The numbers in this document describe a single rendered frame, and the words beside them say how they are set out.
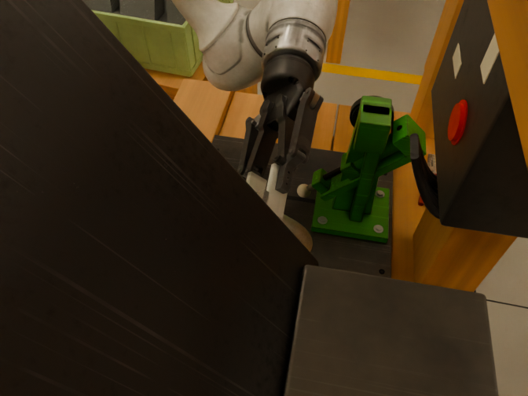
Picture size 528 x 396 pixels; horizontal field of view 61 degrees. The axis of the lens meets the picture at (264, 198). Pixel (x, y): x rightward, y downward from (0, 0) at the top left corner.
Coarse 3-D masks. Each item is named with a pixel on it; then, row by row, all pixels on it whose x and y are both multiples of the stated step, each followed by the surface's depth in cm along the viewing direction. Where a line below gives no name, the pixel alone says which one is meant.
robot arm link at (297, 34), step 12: (276, 24) 64; (288, 24) 62; (300, 24) 62; (312, 24) 63; (276, 36) 63; (288, 36) 62; (300, 36) 62; (312, 36) 62; (264, 48) 65; (276, 48) 62; (288, 48) 61; (300, 48) 61; (312, 48) 62; (324, 48) 65; (264, 60) 64; (312, 60) 62
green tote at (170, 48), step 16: (224, 0) 150; (112, 16) 129; (128, 16) 128; (112, 32) 134; (128, 32) 132; (144, 32) 130; (160, 32) 129; (176, 32) 127; (192, 32) 131; (128, 48) 137; (144, 48) 135; (160, 48) 133; (176, 48) 131; (192, 48) 134; (144, 64) 139; (160, 64) 138; (176, 64) 136; (192, 64) 137
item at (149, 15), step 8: (120, 0) 147; (128, 0) 146; (136, 0) 145; (144, 0) 145; (152, 0) 144; (160, 0) 147; (120, 8) 148; (128, 8) 147; (136, 8) 147; (144, 8) 146; (152, 8) 145; (160, 8) 148; (136, 16) 148; (144, 16) 147; (152, 16) 146; (160, 16) 150
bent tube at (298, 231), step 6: (258, 192) 54; (264, 192) 53; (264, 198) 53; (288, 222) 57; (294, 222) 58; (288, 228) 57; (294, 228) 57; (300, 228) 58; (294, 234) 57; (300, 234) 58; (306, 234) 59; (300, 240) 58; (306, 240) 59; (312, 240) 62; (306, 246) 60; (312, 246) 62
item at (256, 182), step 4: (248, 172) 59; (252, 172) 59; (248, 176) 59; (252, 176) 59; (256, 176) 59; (248, 180) 58; (252, 180) 58; (256, 180) 59; (260, 180) 59; (264, 180) 60; (252, 184) 58; (256, 184) 59; (260, 184) 59; (264, 184) 60; (252, 188) 58; (256, 188) 59; (260, 188) 59; (264, 188) 60
